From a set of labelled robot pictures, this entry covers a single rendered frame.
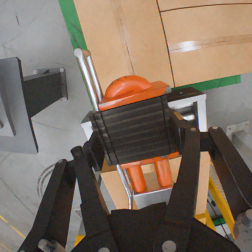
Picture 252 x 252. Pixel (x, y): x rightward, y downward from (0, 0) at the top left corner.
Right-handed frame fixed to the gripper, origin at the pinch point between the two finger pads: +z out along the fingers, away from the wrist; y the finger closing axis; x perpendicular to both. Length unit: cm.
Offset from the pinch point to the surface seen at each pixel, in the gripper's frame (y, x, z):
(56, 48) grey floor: -57, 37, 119
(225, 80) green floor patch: 89, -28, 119
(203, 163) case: 19.2, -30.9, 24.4
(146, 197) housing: -0.6, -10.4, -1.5
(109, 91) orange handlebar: -1.5, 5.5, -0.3
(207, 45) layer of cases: 44, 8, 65
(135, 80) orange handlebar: 1.4, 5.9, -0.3
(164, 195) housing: 2.0, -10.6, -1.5
